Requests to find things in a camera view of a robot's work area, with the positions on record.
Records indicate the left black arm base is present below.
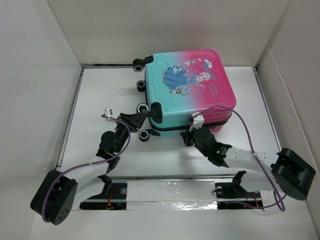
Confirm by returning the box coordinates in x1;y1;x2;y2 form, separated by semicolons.
79;175;128;211

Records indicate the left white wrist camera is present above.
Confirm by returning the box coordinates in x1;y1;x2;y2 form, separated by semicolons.
101;107;114;119

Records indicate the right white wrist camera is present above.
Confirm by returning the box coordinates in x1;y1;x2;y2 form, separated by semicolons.
189;112;205;132

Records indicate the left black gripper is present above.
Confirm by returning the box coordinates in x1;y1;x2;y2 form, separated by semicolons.
114;111;147;154

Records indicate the pink and teal kids suitcase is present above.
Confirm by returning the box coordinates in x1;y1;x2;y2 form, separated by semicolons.
132;49;237;142

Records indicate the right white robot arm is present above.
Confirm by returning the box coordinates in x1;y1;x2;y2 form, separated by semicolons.
180;128;316;201

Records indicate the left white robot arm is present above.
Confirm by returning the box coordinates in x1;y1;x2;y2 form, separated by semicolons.
29;108;150;226

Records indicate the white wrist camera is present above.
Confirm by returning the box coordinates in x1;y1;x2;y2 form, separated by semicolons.
189;112;205;132
101;107;114;119

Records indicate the aluminium rail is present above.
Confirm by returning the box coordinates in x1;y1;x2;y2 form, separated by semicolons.
110;174;235;181

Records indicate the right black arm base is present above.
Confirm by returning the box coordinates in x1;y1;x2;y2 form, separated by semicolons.
212;170;263;210

